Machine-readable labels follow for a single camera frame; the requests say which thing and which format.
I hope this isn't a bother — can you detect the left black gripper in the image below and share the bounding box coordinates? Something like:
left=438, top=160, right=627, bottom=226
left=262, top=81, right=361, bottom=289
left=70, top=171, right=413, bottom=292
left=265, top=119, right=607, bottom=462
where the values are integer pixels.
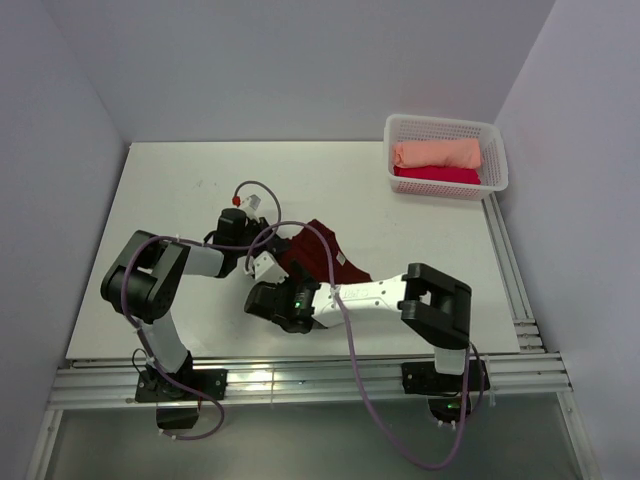
left=234, top=217, right=290, bottom=259

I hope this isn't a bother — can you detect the dark red t-shirt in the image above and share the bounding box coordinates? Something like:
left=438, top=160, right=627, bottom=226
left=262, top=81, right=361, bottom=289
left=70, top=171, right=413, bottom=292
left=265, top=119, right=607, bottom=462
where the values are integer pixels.
left=275, top=219, right=372, bottom=284

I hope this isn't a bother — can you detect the white plastic basket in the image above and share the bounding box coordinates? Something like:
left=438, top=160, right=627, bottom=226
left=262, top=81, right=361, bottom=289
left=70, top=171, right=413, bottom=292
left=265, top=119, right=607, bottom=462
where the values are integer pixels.
left=383, top=114, right=508, bottom=201

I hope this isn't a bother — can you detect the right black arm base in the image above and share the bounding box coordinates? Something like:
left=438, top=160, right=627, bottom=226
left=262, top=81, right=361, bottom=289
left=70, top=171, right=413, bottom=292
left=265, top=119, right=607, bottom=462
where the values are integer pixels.
left=401, top=359, right=491, bottom=426

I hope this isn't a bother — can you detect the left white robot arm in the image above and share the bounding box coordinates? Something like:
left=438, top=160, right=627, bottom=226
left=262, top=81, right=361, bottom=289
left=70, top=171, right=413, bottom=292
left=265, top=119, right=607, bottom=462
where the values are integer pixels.
left=100, top=208, right=285, bottom=399

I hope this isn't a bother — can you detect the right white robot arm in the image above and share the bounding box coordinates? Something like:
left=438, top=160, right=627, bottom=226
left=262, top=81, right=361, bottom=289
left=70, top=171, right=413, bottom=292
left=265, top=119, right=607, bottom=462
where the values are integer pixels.
left=244, top=263, right=472, bottom=390

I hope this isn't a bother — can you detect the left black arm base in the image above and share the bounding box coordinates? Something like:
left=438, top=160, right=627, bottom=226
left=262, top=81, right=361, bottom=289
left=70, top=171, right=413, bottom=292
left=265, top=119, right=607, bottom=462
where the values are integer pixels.
left=134, top=369, right=228, bottom=441

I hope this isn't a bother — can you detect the rolled pink t-shirt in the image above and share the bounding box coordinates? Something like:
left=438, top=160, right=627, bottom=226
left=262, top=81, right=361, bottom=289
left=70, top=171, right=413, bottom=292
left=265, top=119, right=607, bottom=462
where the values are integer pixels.
left=393, top=166, right=481, bottom=185

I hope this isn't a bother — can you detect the rolled peach t-shirt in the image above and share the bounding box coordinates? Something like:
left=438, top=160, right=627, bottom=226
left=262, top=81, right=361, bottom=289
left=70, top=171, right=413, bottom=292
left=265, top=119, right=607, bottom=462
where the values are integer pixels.
left=392, top=138, right=482, bottom=169

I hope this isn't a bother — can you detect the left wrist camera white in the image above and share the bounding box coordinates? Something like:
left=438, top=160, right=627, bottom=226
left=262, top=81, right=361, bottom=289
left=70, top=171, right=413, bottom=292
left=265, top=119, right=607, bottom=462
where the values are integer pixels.
left=232, top=194, right=261, bottom=211

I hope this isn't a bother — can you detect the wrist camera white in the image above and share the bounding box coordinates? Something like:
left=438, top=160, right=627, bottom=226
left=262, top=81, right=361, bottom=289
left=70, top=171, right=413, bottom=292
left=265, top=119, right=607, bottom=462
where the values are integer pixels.
left=232, top=194, right=261, bottom=211
left=244, top=252, right=288, bottom=284

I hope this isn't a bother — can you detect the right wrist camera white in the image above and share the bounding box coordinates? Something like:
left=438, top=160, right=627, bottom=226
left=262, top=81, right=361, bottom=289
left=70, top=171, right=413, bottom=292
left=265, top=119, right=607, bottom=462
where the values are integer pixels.
left=244, top=252, right=288, bottom=284

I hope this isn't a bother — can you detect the aluminium rail frame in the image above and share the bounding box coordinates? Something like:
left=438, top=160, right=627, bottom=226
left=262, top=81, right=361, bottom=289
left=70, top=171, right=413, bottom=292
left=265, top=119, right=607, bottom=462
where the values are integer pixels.
left=26, top=195, right=601, bottom=479

